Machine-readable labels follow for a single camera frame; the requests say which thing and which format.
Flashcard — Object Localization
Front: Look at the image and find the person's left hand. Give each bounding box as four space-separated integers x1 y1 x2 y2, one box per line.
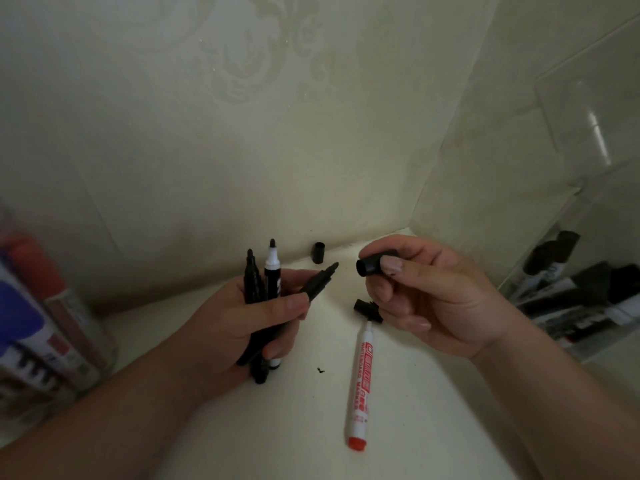
187 269 318 395

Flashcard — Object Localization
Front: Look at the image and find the person's right hand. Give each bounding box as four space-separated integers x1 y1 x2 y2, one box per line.
359 235 521 361

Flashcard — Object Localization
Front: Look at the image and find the black marker pen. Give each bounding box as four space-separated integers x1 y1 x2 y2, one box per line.
248 257 272 385
243 249 259 305
236 262 340 367

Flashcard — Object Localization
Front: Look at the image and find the white barrel black marker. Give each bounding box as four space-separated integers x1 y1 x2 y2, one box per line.
263 239 284 370

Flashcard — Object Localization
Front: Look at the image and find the person's right forearm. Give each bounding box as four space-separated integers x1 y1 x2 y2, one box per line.
470 320 640 480

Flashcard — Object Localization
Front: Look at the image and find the person's left forearm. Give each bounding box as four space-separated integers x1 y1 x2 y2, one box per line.
0 340 213 480

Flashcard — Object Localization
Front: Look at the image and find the white marker with red end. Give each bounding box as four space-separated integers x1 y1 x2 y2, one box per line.
347 320 376 452

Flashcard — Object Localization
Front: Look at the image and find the pile of black markers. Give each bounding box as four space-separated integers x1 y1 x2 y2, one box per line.
509 230 640 351

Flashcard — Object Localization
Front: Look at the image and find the clear acrylic box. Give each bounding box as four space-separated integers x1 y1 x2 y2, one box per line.
499 162 640 364

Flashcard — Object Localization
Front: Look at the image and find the clear round marker jar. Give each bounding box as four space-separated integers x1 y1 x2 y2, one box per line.
0 202 119 431

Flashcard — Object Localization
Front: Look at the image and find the red capped marker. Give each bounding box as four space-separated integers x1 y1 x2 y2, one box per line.
7 234 108 375

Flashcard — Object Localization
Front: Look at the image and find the blue capped marker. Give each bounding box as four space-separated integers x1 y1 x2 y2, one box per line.
0 272 101 393

